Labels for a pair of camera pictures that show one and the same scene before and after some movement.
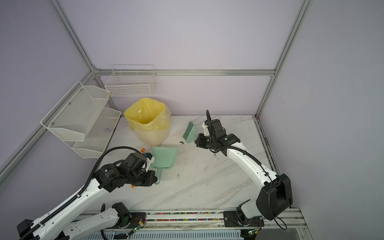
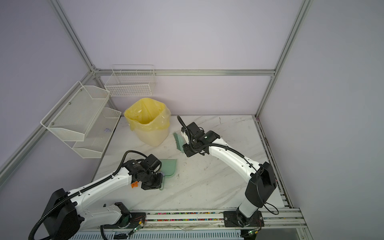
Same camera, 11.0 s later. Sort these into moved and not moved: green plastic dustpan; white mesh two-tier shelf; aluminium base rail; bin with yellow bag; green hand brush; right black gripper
Moved: green plastic dustpan; green hand brush; right black gripper
Not moved: bin with yellow bag; white mesh two-tier shelf; aluminium base rail
